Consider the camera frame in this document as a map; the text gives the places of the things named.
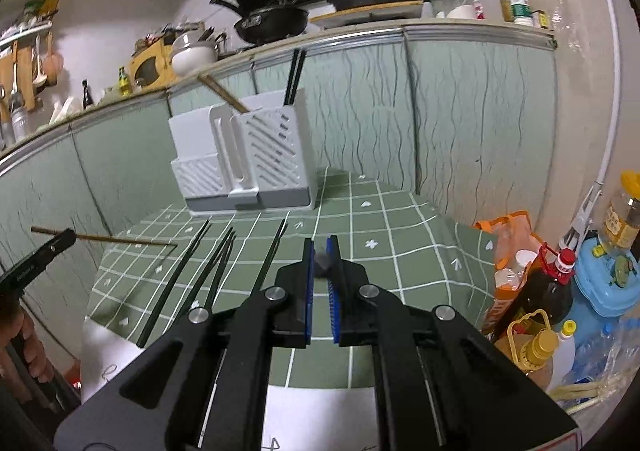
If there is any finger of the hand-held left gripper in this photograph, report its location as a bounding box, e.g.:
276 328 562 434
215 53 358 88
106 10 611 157
0 228 77 294

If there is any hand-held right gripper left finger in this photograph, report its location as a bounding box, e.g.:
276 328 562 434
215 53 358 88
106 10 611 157
52 237 316 451

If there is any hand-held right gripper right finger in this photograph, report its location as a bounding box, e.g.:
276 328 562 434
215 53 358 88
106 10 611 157
326 235 581 451

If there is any wooden chopstick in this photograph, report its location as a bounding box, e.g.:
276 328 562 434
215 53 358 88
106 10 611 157
196 74 249 114
31 226 178 248
199 76 249 114

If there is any white slotted utensil holder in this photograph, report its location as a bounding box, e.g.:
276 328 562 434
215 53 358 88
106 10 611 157
167 87 317 217

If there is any person's left hand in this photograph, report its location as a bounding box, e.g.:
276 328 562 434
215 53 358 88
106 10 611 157
0 298 55 404

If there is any green checked tablecloth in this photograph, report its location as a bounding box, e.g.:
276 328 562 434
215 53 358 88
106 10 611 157
80 166 506 451

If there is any metal utensil cup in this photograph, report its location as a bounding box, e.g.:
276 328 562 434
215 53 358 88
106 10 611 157
10 104 33 142

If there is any white plastic bag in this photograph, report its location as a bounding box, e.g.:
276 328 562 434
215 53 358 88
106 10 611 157
50 96 76 124

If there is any hanging wooden cutting board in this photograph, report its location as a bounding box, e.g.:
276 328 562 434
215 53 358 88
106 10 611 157
0 38 36 122

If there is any orange bag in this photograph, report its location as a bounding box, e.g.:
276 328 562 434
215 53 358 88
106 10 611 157
472 211 546 337

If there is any white ladle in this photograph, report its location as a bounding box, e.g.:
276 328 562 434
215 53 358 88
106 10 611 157
31 34 46 84

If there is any pink hanging scoop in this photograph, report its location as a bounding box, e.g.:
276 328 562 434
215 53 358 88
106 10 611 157
42 31 65 87

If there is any dark bottle with red cap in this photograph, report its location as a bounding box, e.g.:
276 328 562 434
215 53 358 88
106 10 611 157
515 243 578 332

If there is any green kitchen cabinet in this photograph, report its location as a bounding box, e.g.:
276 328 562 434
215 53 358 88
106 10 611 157
0 24 558 382

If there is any yellow cooking oil bottle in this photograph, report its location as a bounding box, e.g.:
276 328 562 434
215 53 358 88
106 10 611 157
506 308 561 384

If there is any yellow microwave oven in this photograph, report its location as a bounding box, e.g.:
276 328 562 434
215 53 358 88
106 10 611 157
127 38 176 93

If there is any white bottle with yellow cap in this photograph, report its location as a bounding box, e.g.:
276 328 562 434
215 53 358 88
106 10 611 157
547 320 578 392

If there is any white cooking pot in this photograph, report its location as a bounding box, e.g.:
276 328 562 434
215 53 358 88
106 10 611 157
170 34 221 77

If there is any black wok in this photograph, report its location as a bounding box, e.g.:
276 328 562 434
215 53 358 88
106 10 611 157
210 0 310 44

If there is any plastic jar with yellow lid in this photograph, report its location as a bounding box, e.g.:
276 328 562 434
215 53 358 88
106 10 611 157
597 170 640 252

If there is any white pipe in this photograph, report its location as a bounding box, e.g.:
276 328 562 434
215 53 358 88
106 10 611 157
570 0 617 242

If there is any metal wall rack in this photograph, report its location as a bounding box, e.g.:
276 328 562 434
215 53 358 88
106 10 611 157
0 18 53 44

